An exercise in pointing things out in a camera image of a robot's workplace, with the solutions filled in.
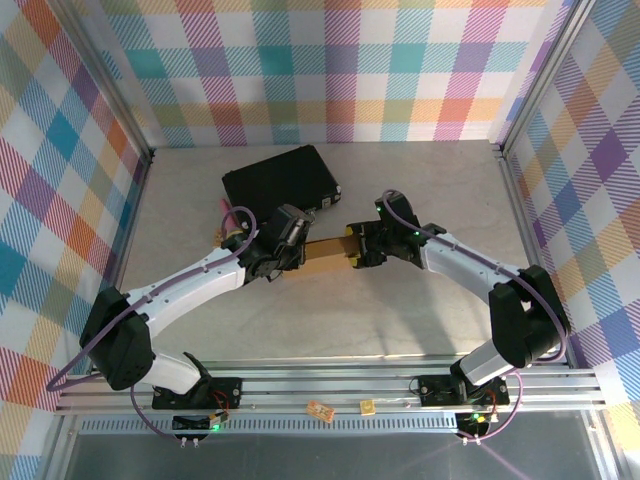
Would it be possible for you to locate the brown cardboard box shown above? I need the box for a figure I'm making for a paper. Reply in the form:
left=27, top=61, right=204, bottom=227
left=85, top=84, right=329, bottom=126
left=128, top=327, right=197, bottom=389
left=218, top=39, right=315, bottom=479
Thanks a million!
left=282, top=234, right=364, bottom=275

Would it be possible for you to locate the pink pen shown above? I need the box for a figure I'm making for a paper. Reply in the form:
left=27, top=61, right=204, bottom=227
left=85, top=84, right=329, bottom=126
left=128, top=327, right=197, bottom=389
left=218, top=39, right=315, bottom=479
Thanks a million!
left=220, top=198, right=241, bottom=236

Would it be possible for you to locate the black briefcase with silver fittings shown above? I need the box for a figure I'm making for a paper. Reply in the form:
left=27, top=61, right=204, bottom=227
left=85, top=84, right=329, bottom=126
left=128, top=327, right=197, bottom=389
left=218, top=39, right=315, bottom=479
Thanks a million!
left=221, top=145, right=344, bottom=236

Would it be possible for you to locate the orange printed tag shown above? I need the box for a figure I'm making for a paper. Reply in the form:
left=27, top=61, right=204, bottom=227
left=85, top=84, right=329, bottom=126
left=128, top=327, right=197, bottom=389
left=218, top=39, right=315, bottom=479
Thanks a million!
left=305, top=399, right=335, bottom=422

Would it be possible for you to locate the black left controller board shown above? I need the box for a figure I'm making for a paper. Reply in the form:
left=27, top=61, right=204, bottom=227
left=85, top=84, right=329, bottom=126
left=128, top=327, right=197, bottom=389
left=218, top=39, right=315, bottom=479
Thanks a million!
left=171, top=409, right=232, bottom=434

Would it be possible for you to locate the black controller board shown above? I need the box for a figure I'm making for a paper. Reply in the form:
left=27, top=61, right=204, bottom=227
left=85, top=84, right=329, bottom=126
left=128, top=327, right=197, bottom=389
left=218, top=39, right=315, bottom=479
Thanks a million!
left=171, top=409, right=232, bottom=434
left=457, top=410, right=501, bottom=436

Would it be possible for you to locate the grey metal bottom panel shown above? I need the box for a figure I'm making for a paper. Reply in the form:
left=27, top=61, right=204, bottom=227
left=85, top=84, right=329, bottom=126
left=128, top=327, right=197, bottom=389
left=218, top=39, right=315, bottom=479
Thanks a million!
left=64, top=432, right=609, bottom=480

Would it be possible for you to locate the black right controller board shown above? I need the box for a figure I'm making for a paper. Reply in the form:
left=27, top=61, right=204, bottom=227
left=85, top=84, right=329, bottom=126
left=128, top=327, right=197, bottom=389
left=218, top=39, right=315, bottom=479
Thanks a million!
left=457, top=410, right=501, bottom=436

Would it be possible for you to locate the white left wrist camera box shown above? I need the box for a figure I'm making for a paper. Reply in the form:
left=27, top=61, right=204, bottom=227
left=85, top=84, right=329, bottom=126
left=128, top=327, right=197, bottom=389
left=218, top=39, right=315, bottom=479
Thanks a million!
left=282, top=212, right=311, bottom=249

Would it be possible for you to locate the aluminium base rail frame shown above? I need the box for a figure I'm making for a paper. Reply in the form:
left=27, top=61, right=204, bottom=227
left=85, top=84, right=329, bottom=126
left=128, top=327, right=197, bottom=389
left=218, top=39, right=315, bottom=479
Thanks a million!
left=53, top=352, right=609, bottom=416

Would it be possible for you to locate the aluminium side rail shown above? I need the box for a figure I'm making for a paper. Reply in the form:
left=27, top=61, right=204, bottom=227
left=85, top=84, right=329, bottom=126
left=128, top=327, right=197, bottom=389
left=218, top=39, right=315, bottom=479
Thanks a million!
left=492, top=142, right=574, bottom=370
left=88, top=149, right=156, bottom=375

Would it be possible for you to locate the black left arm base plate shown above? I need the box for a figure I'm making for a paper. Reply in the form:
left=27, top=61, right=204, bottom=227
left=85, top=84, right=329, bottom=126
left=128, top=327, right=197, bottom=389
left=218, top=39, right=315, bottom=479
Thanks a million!
left=151, top=377, right=244, bottom=411

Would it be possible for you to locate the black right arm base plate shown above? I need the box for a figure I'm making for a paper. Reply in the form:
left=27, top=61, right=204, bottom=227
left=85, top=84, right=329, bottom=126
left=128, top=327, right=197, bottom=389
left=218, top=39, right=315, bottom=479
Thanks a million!
left=417, top=374, right=511, bottom=407

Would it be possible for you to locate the slotted metal cable duct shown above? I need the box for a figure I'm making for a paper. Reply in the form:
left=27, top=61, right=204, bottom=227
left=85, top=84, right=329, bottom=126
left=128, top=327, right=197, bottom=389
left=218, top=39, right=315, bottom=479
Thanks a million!
left=74, top=417, right=466, bottom=435

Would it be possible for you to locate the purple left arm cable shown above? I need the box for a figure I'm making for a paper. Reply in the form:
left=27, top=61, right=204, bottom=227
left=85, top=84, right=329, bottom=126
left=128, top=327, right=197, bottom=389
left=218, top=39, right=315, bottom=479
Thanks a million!
left=47, top=205, right=259, bottom=444

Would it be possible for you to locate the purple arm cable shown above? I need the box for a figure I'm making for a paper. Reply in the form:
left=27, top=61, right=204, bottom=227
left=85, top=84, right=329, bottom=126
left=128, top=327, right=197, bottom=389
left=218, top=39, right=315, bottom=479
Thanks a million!
left=380, top=188, right=571, bottom=444
left=47, top=205, right=259, bottom=444

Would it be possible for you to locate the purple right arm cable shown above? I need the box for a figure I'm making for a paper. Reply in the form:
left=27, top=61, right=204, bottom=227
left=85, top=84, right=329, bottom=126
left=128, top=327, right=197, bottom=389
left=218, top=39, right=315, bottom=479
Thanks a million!
left=380, top=188, right=571, bottom=444

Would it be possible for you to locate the aluminium corner post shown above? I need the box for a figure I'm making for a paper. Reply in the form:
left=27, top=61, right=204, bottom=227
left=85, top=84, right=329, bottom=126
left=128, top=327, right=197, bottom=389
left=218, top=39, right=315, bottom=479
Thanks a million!
left=47, top=0, right=156, bottom=164
left=492, top=0, right=601, bottom=159

